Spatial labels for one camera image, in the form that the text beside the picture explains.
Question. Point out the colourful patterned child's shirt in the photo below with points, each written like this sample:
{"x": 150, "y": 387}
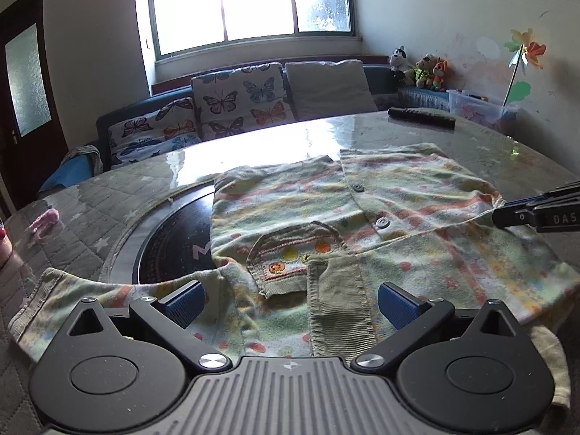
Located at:
{"x": 299, "y": 252}

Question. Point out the black white plush cow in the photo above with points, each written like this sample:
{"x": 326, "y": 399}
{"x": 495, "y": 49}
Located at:
{"x": 401, "y": 70}

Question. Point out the upright butterfly print cushion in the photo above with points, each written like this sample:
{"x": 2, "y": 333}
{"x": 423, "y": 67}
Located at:
{"x": 243, "y": 100}

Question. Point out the colourful paper pinwheel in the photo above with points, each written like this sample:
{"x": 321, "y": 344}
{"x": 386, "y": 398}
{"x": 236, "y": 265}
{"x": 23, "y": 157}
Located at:
{"x": 525, "y": 52}

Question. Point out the window with green frame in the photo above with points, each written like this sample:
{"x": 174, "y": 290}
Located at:
{"x": 179, "y": 26}

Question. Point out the clear plastic storage box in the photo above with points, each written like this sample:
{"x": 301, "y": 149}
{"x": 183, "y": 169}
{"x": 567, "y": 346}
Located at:
{"x": 484, "y": 111}

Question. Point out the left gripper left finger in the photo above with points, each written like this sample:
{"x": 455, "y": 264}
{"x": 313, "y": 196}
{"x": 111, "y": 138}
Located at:
{"x": 164, "y": 322}

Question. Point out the orange plush toy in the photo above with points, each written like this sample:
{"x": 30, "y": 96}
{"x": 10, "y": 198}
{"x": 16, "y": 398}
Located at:
{"x": 438, "y": 75}

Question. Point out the dark wooden door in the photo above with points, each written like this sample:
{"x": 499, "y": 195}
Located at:
{"x": 32, "y": 139}

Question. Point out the black remote control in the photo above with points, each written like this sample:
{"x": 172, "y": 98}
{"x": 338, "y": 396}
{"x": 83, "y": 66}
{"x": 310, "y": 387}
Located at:
{"x": 416, "y": 116}

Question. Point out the pink cartoon water bottle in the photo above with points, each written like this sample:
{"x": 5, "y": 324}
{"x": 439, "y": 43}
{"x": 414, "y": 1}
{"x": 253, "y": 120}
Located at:
{"x": 6, "y": 247}

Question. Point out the lying butterfly print cushion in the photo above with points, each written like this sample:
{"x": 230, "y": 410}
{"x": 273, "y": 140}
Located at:
{"x": 167, "y": 129}

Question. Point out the black round induction cooktop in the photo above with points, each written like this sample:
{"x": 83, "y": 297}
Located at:
{"x": 179, "y": 242}

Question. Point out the blue sofa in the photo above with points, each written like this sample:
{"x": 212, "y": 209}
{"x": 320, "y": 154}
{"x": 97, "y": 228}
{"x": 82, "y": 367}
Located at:
{"x": 93, "y": 159}

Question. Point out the plain beige cushion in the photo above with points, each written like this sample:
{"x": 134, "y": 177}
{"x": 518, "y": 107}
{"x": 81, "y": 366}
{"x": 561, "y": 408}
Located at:
{"x": 327, "y": 89}

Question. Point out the brown plush bear green vest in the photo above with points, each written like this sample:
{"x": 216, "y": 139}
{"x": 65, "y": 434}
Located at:
{"x": 423, "y": 70}

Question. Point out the small pink toy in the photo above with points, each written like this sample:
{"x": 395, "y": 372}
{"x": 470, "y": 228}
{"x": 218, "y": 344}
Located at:
{"x": 44, "y": 222}

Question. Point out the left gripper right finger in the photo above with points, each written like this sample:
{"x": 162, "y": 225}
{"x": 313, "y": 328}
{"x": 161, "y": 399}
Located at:
{"x": 416, "y": 323}

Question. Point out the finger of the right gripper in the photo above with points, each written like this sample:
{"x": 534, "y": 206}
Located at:
{"x": 513, "y": 215}
{"x": 571, "y": 188}

